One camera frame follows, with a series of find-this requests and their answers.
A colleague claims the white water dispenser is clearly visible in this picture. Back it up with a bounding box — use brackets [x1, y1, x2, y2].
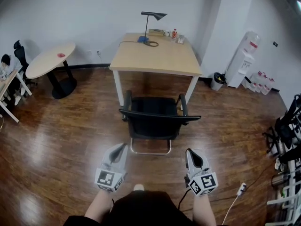
[226, 31, 261, 89]

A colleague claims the square wooden desk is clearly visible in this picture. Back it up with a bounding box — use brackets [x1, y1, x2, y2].
[109, 32, 203, 110]

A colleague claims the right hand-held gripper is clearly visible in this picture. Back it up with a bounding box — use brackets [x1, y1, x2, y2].
[184, 148, 218, 197]

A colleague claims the white power cable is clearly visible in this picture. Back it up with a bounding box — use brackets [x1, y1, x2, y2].
[220, 194, 239, 226]

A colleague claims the white power strip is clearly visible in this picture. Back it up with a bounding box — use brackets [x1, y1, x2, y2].
[236, 182, 247, 196]

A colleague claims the black floor cable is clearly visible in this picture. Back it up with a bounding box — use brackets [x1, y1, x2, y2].
[209, 163, 273, 202]

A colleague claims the silver metal can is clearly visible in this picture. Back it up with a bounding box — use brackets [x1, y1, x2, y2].
[271, 173, 287, 187]

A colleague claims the black mesh chair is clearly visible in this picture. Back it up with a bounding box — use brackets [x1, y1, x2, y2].
[119, 90, 202, 155]

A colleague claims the black desk lamp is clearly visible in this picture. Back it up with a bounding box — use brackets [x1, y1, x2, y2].
[141, 11, 168, 48]

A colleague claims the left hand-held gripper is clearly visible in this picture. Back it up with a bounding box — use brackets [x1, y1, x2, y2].
[95, 143, 129, 193]

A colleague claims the black lamp cable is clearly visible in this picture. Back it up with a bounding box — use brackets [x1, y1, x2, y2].
[118, 40, 148, 48]

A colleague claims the person's black clothing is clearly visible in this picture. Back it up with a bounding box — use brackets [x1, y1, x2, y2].
[63, 191, 196, 226]

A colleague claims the person's left forearm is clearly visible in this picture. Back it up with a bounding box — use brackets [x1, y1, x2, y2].
[84, 189, 113, 224]

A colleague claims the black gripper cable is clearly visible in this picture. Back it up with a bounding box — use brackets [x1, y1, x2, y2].
[177, 189, 191, 211]

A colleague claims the round wooden table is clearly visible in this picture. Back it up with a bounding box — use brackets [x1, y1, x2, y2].
[25, 42, 78, 100]

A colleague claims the person's right forearm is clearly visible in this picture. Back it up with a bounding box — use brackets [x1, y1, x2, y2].
[191, 193, 217, 226]

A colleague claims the row of clear water jugs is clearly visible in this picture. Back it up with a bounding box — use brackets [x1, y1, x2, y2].
[244, 71, 275, 96]

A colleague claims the black rolling chair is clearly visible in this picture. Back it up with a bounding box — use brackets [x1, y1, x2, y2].
[262, 93, 301, 157]

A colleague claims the white frame table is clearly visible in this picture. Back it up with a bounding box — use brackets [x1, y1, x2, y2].
[267, 193, 301, 226]
[285, 158, 301, 193]

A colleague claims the white-legged work desk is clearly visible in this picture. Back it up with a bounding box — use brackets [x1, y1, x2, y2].
[0, 69, 32, 123]

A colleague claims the black trash bin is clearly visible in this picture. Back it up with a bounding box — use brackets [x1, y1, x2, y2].
[210, 72, 227, 91]

